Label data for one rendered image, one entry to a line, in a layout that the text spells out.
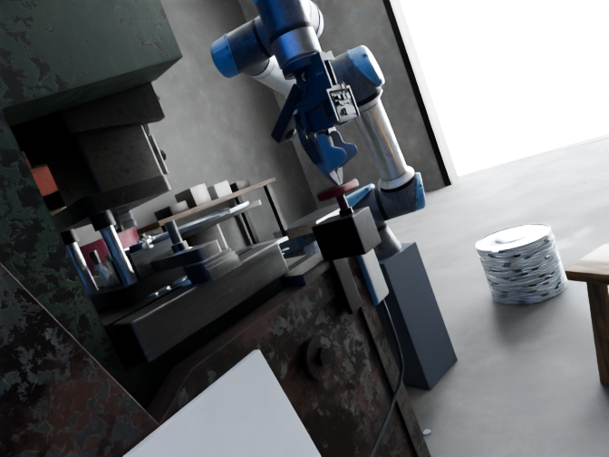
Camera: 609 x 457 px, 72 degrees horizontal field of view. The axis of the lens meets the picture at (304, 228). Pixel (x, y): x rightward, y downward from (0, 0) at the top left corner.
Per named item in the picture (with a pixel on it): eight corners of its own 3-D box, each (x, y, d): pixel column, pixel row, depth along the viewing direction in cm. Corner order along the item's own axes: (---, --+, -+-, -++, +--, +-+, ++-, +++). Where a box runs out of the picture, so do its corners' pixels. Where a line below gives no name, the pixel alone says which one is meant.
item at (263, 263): (166, 292, 107) (156, 270, 106) (290, 270, 77) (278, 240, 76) (42, 358, 85) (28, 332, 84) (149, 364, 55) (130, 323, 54)
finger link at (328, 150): (352, 182, 68) (332, 128, 67) (324, 191, 72) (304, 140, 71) (361, 178, 71) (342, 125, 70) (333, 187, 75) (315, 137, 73)
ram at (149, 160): (147, 189, 92) (89, 57, 88) (183, 170, 82) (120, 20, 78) (67, 213, 79) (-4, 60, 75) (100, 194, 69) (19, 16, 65)
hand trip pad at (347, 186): (347, 222, 80) (333, 184, 79) (373, 216, 76) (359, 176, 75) (327, 235, 75) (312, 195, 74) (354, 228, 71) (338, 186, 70)
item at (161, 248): (145, 268, 88) (136, 247, 88) (183, 257, 78) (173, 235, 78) (104, 286, 82) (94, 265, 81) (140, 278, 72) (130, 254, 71)
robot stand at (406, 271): (416, 354, 161) (376, 246, 155) (458, 360, 147) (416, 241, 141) (388, 381, 150) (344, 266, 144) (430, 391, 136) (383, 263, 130)
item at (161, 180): (130, 222, 91) (120, 199, 90) (179, 200, 77) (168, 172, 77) (54, 250, 79) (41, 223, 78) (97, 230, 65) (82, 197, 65)
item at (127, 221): (129, 229, 82) (120, 211, 82) (140, 224, 79) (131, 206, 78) (113, 235, 80) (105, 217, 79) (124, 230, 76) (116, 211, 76)
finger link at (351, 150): (361, 178, 71) (342, 125, 70) (333, 187, 75) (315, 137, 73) (370, 173, 73) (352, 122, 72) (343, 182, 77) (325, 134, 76)
